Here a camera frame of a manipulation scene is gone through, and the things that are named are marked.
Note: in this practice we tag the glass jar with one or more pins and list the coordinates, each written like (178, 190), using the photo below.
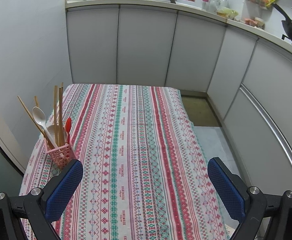
(223, 3)

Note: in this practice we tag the pink perforated utensil holder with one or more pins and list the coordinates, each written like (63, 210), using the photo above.
(60, 156)

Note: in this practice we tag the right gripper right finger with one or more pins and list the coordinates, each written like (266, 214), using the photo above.
(230, 188)

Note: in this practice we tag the white plastic spoon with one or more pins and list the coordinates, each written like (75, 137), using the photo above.
(40, 118)

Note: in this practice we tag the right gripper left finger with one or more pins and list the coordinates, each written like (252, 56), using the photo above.
(59, 190)

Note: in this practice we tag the white kitchen cabinets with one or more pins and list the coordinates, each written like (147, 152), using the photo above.
(245, 72)

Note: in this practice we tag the red plastic spoon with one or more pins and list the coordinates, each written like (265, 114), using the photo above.
(68, 126)

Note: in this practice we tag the patterned striped tablecloth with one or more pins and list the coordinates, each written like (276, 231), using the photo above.
(145, 175)

